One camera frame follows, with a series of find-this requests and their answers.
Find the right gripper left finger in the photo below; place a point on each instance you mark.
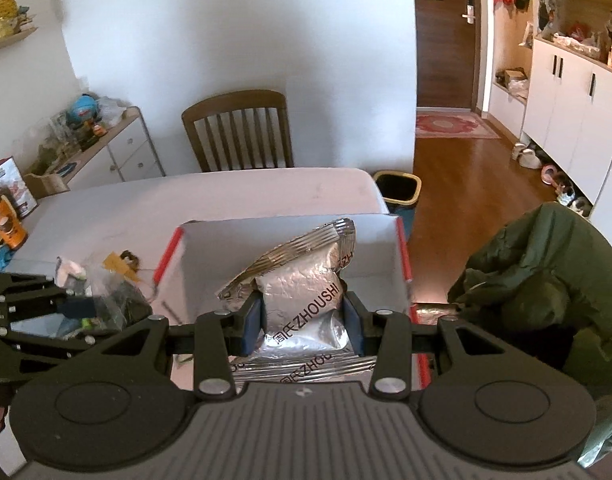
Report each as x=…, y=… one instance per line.
x=217, y=336

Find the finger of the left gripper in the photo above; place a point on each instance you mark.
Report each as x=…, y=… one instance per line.
x=14, y=283
x=35, y=307

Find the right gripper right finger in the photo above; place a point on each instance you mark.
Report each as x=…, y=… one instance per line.
x=386, y=335

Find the clear plastic bag green items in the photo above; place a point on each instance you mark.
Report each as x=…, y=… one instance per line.
x=100, y=300

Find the silver foil snack bag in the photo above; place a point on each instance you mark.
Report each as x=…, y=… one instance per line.
x=304, y=339

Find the yellow cardboard box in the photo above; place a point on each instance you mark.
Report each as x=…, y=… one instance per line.
x=114, y=263

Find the red white cardboard box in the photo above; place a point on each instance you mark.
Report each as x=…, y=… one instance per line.
x=204, y=256

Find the wooden desk organizer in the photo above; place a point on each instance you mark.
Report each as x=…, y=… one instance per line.
x=44, y=186

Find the red white paper bag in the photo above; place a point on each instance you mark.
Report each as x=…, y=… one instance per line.
x=15, y=188

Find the black yellow trash bin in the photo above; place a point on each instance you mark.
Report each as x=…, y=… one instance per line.
x=400, y=190

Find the white drawer sideboard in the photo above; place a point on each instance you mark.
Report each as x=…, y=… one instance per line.
x=126, y=153

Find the blue round toy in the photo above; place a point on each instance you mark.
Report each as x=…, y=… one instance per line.
x=82, y=110

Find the red patterned doormat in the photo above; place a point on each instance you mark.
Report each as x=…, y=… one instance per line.
x=443, y=125

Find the dark wooden chair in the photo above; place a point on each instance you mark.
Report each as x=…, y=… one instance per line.
x=239, y=130

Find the dark wooden door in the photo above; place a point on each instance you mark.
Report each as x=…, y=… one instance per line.
x=448, y=39

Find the wooden wall shelf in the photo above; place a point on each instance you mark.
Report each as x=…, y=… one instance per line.
x=14, y=39

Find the white wall cabinet unit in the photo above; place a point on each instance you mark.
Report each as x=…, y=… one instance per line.
x=552, y=61

